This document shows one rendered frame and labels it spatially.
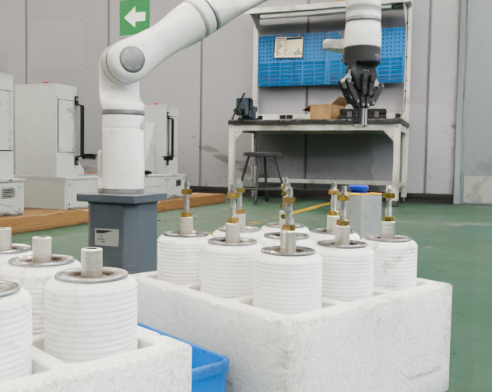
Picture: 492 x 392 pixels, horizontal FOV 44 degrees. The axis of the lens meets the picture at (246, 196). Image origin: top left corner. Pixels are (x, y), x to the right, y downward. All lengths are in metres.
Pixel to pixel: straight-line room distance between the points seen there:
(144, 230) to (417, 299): 0.62
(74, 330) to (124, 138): 0.74
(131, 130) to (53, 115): 2.33
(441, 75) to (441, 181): 1.01
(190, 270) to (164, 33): 0.58
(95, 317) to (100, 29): 6.98
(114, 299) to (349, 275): 0.39
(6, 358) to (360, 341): 0.48
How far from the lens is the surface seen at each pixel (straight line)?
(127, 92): 1.38
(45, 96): 3.67
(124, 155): 1.31
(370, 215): 1.25
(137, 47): 1.33
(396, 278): 0.99
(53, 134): 3.62
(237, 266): 0.88
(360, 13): 1.27
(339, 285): 0.89
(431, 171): 6.08
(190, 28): 1.38
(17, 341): 0.60
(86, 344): 0.63
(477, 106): 6.09
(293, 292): 0.80
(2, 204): 3.20
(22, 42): 8.21
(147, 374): 0.64
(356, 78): 1.25
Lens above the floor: 0.38
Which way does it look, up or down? 3 degrees down
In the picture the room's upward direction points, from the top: 1 degrees clockwise
